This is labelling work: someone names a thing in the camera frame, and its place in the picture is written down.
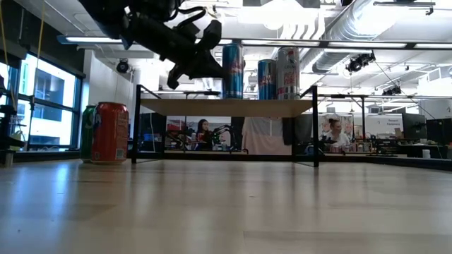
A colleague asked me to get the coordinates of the red soda can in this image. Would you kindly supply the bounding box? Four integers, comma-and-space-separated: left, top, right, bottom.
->
90, 102, 130, 165

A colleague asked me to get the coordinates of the yellow hanging cable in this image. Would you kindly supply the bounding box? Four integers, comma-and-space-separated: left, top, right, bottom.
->
27, 17, 45, 149
0, 0, 17, 110

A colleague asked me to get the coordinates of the black equipment rack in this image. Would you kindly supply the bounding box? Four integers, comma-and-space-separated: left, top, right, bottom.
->
0, 104, 26, 167

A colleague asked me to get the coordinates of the white sign board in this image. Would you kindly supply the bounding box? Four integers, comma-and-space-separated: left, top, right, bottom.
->
376, 114, 404, 138

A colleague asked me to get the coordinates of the black ceiling spotlight cluster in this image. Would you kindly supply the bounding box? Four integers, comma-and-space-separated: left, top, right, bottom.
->
345, 52, 377, 74
381, 85, 403, 97

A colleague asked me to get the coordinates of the black framed window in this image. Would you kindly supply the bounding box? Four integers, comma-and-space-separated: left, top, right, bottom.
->
0, 52, 84, 152

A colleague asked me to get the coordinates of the pink hanging cloth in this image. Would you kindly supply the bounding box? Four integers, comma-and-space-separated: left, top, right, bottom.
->
242, 116, 294, 155

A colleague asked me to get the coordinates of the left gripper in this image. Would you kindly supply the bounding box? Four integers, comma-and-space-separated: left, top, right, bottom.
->
123, 13, 225, 90

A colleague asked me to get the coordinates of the long ceiling light bar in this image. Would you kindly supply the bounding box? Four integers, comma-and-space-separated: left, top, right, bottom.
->
56, 34, 452, 50

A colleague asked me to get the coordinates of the black aluminium table frame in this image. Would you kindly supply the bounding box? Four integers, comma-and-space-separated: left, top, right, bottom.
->
12, 150, 452, 171

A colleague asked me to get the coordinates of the tall white slim beverage can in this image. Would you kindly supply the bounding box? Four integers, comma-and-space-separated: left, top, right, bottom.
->
276, 47, 301, 101

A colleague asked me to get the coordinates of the wooden shelf black metal frame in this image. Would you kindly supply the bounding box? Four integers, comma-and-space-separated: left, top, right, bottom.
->
131, 84, 321, 169

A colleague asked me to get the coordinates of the person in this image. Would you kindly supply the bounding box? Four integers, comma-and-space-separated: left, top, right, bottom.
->
323, 118, 350, 154
195, 119, 215, 152

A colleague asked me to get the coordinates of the black computer monitor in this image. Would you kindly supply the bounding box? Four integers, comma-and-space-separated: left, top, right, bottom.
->
402, 112, 427, 140
426, 118, 452, 145

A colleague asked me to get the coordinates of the green soda can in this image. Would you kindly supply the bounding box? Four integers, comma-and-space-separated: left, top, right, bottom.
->
79, 104, 97, 164

